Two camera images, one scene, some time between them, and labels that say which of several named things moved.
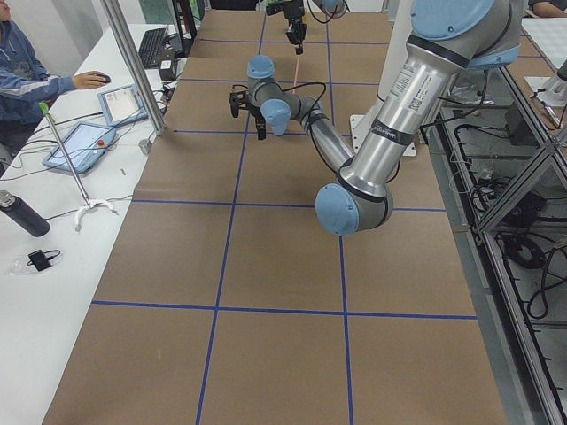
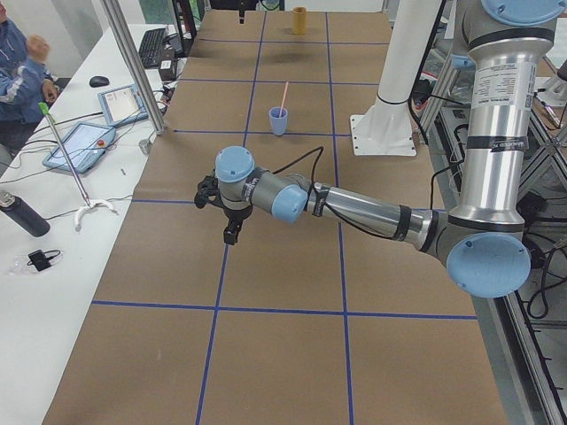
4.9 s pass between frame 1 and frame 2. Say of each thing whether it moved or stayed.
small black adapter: stayed
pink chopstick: moved
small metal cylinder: stayed
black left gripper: moved
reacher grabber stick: stayed
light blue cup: stayed
